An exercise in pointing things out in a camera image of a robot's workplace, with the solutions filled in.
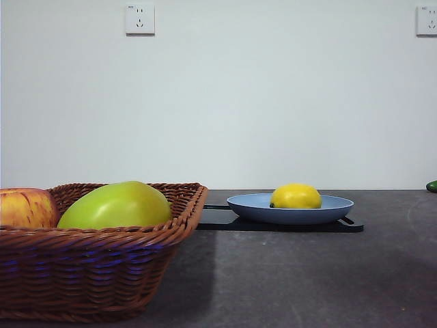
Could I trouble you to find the yellow lemon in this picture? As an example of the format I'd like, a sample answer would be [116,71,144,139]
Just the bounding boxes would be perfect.
[269,183,323,210]

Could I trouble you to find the light blue round plate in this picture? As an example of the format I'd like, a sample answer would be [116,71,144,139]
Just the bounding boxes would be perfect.
[226,193,355,226]

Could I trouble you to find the brown wicker basket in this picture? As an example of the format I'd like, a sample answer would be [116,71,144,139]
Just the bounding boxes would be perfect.
[0,182,210,324]

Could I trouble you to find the dark green flat board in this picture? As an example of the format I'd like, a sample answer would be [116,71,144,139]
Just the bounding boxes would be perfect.
[196,204,365,233]

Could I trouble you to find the green yellow mango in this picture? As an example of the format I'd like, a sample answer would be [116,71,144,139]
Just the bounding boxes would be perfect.
[56,180,173,230]

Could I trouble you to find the red yellow apple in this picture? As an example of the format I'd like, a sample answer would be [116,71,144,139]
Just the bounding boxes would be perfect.
[0,187,61,228]

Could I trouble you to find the white wall socket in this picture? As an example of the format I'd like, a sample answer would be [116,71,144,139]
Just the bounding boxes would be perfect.
[125,3,156,36]
[415,5,437,38]

